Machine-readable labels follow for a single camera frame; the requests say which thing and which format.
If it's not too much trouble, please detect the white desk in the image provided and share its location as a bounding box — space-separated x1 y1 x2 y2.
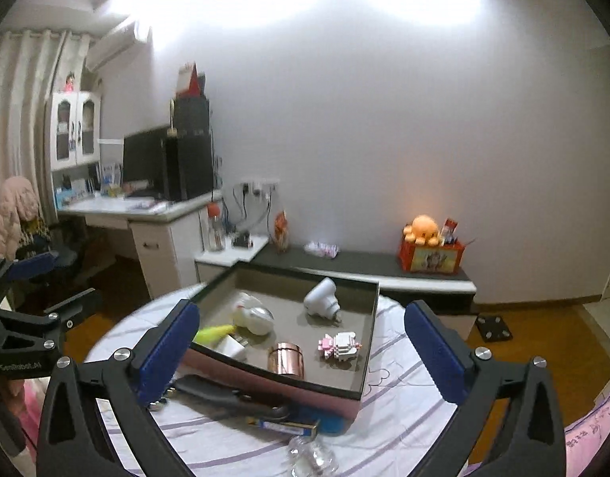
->
56 190 223 279

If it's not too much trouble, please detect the white desk calendar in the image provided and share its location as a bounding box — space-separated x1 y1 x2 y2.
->
176 62 196 97

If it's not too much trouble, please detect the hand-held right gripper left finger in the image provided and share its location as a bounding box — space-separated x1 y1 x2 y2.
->
37 299 201 477

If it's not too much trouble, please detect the red printed box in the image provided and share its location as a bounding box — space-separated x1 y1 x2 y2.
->
397 238 466 275

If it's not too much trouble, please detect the dark low bench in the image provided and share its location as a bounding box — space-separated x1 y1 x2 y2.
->
235 246 477 316

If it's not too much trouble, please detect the white rabbit toy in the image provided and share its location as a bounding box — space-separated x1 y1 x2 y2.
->
232 293 276 337

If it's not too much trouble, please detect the white glass-door cabinet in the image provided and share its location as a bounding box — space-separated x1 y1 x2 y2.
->
45 90 104 170

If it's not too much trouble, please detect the black computer monitor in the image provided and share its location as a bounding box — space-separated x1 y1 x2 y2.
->
122 126 167 196

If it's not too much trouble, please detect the black computer tower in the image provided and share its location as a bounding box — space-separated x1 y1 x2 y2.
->
161 134 215 202

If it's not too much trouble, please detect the white nightstand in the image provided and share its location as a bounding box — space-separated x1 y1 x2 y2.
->
194 233 269 285

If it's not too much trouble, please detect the black office chair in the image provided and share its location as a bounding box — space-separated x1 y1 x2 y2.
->
17 236 83 290

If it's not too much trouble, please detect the white charger cube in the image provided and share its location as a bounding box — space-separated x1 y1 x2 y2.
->
220 334 251 363

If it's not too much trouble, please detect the clear bottle orange cap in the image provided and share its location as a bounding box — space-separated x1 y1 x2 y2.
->
206 202 226 253

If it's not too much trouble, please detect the black floor scale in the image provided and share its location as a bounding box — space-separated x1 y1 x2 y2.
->
475 312 515 343

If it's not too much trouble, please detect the clear glass jar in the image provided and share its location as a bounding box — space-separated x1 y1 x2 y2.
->
288 434 340 477

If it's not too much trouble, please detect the blue white carton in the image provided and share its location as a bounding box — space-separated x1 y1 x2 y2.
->
100 163 122 192

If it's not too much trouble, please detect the black remote control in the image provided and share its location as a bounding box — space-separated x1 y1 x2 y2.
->
173 375 291 418

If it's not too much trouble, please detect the yellow highlighter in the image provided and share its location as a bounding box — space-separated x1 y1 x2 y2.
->
193 324 236 345

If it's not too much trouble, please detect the pink blanket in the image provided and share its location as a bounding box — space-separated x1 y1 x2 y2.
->
563 392 610 477

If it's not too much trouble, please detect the pink tray box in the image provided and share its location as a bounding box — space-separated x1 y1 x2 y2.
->
183 263 380 422

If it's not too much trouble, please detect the blue pen box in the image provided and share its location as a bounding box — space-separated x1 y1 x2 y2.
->
245 417 321 436

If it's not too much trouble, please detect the white air conditioner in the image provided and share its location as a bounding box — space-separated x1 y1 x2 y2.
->
86 22 152 73

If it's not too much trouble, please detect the pink white block figure toy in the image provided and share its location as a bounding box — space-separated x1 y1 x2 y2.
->
317 332 360 361

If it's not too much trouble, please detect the orange octopus plush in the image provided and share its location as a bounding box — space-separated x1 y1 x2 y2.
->
403 215 442 247

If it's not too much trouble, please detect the rose gold tin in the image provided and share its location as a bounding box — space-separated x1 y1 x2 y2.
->
268 342 306 380

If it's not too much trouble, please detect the striped white bedsheet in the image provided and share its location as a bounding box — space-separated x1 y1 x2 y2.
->
84 283 569 477

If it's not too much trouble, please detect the white wall socket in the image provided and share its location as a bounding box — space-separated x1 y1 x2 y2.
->
240 176 281 196

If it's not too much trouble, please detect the pink snack packet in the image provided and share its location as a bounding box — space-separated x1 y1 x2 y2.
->
304 241 340 258

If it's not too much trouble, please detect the pink puffer jacket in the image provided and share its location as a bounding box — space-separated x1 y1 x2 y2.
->
0 176 40 259

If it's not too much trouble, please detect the cream curtain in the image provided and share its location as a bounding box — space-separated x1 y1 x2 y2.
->
0 30 94 259

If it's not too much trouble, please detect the black speaker box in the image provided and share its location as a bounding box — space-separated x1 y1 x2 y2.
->
172 97 211 137

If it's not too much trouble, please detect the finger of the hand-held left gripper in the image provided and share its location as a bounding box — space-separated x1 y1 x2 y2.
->
0 252 55 309
44 288 103 339

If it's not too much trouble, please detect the orange figurine packet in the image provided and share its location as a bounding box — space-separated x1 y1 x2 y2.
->
274 210 292 254

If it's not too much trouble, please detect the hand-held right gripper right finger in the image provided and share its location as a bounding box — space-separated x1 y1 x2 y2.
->
403 300 567 477

